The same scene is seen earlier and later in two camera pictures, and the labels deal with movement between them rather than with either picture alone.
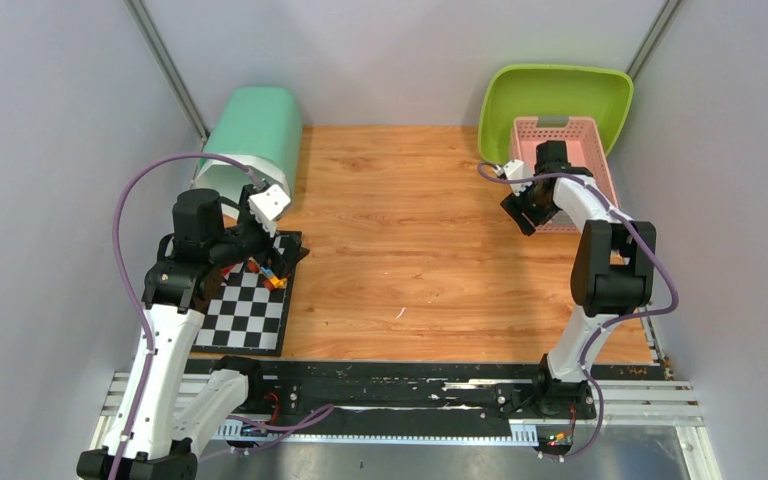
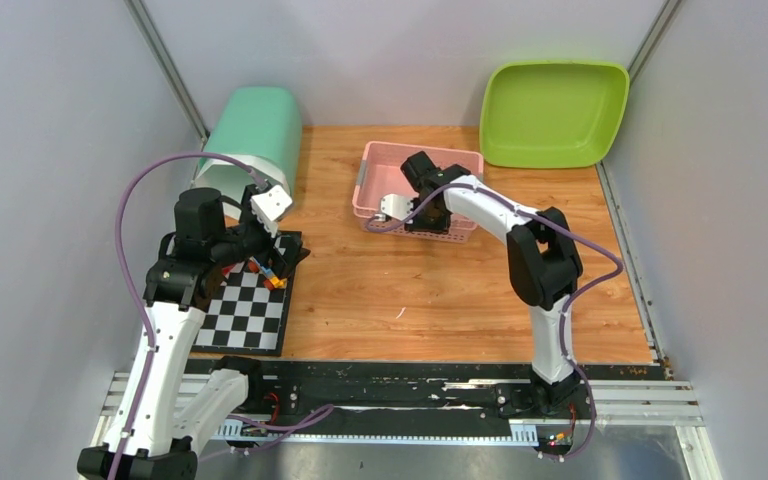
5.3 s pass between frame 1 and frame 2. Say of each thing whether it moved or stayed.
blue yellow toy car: stayed
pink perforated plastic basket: moved
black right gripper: moved
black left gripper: stayed
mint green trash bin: stayed
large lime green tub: stayed
